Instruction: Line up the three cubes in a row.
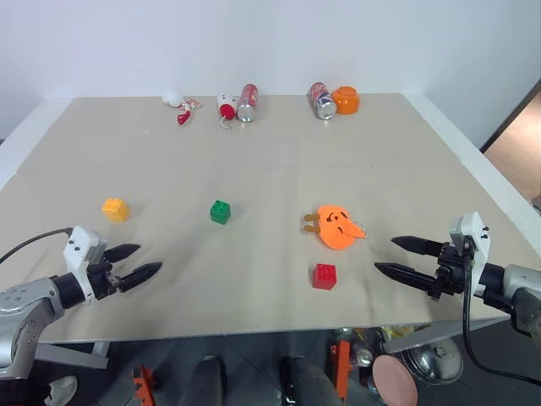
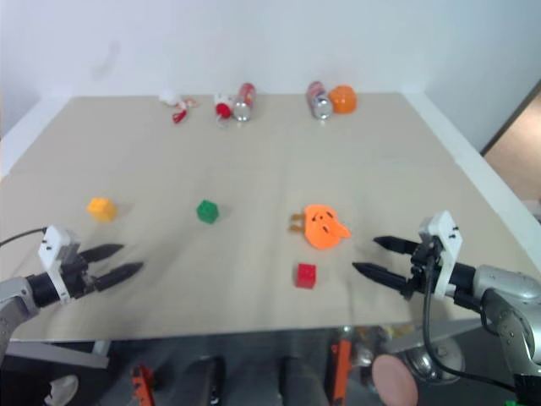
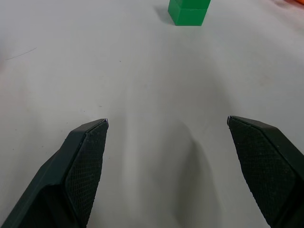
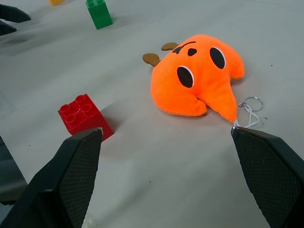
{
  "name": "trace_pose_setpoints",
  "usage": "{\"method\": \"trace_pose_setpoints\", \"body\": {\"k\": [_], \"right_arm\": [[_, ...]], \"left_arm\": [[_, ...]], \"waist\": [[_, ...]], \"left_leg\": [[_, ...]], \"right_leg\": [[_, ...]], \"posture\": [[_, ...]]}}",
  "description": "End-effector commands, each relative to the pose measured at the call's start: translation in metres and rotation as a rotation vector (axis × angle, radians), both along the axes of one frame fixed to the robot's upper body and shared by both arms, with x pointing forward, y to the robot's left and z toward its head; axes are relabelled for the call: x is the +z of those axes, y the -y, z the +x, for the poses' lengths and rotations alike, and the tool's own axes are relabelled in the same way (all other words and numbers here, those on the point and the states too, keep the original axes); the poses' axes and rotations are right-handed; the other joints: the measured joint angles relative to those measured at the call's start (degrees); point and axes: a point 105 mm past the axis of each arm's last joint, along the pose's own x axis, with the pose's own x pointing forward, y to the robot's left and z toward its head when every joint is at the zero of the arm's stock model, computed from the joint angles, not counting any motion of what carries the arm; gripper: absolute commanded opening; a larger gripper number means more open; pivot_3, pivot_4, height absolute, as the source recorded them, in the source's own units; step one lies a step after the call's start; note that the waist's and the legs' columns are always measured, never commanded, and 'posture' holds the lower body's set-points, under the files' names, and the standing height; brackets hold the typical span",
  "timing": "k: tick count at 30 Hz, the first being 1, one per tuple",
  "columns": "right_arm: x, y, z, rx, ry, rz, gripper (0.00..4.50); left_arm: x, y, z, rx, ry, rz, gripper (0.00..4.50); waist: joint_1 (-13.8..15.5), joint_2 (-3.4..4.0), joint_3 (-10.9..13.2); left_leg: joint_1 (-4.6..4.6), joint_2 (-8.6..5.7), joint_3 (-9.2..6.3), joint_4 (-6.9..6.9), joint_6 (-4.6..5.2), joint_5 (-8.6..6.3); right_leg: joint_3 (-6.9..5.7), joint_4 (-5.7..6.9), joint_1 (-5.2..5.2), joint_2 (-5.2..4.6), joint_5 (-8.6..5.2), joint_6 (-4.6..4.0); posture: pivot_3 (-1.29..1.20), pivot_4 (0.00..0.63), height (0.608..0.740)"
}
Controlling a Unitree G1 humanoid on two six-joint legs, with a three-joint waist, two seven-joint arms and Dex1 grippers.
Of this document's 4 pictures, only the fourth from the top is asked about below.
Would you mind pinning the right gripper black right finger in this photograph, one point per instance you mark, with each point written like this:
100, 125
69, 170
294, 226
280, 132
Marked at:
273, 175

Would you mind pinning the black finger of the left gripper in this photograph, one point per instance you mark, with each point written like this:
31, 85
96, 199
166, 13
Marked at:
12, 14
6, 29

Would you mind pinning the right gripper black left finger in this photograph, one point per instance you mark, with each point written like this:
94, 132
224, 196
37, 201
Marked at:
59, 180

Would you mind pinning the yellow toy building block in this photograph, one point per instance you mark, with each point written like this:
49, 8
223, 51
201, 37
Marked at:
55, 2

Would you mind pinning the dark grey robot body part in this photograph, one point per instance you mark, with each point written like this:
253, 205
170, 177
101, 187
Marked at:
9, 175

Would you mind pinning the red toy building block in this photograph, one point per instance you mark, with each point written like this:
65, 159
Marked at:
82, 116

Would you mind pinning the green toy building block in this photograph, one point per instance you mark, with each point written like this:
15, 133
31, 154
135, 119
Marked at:
99, 14

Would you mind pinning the orange plush toy with antlers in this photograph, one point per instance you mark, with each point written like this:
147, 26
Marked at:
197, 80

